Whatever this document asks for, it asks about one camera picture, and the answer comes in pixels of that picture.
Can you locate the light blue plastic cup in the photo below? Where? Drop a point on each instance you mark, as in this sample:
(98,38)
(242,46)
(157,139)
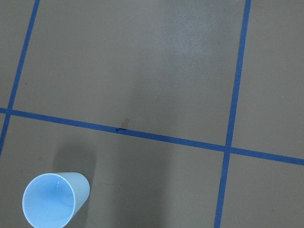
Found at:
(51,200)

